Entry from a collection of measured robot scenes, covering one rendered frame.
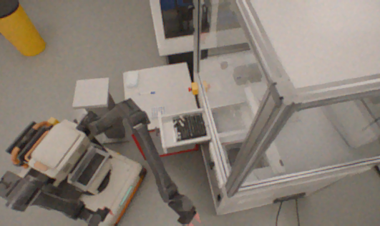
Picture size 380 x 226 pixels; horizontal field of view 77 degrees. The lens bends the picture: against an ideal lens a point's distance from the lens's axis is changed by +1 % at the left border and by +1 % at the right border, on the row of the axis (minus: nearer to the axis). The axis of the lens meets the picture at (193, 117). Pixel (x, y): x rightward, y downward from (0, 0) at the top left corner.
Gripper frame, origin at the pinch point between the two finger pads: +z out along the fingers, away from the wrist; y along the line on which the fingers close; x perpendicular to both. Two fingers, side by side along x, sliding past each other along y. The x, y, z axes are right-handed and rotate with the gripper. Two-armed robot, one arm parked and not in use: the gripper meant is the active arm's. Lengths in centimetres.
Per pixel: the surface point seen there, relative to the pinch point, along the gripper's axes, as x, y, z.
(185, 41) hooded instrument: 72, 113, -65
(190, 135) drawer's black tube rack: 40, 45, -18
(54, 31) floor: 289, 94, -189
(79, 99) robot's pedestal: 113, 21, -87
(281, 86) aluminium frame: -71, 26, -53
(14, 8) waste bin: 225, 62, -212
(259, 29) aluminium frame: -63, 40, -63
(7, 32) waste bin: 246, 40, -203
